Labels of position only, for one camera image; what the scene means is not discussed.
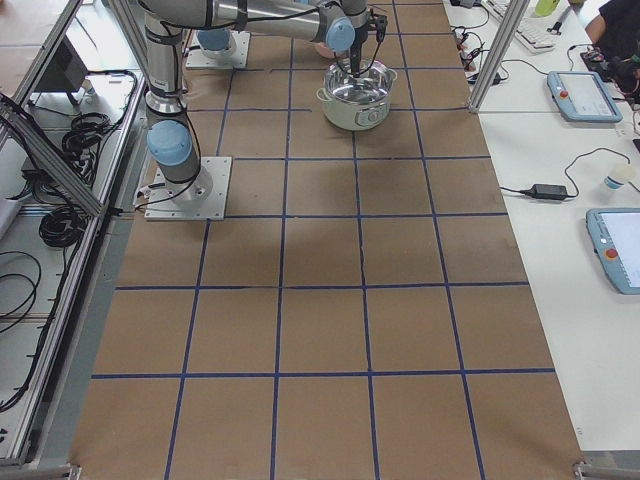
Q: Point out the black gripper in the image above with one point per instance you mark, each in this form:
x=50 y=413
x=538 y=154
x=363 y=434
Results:
x=356 y=51

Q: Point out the glass pot lid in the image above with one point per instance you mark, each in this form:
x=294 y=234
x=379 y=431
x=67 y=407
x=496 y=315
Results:
x=372 y=85

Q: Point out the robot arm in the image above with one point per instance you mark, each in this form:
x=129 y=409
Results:
x=218 y=41
x=342 y=26

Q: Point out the pale green cooking pot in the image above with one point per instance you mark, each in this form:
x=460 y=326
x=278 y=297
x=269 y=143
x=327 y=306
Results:
x=353 y=117

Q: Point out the pink bowl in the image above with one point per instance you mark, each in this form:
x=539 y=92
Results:
x=324 y=51

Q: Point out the white keyboard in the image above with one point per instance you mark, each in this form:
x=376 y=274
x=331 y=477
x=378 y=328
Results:
x=529 y=33

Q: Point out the blue teach pendant far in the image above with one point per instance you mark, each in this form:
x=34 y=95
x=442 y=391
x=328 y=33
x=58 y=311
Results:
x=582 y=97

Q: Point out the blue teach pendant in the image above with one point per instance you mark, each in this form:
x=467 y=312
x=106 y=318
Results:
x=582 y=97
x=615 y=236

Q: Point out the black power brick on table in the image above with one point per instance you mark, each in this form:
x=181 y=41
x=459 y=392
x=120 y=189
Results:
x=546 y=192

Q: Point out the paper cup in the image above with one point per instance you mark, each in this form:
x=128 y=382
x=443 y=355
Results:
x=619 y=176

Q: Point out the blue teach pendant near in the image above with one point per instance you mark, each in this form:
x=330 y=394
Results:
x=615 y=236

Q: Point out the aluminium frame post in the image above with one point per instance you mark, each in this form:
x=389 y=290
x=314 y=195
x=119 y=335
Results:
x=502 y=39

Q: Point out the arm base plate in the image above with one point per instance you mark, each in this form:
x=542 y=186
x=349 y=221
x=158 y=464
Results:
x=198 y=59
x=204 y=199

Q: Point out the aluminium side frame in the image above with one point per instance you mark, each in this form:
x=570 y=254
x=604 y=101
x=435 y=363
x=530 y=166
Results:
x=73 y=81

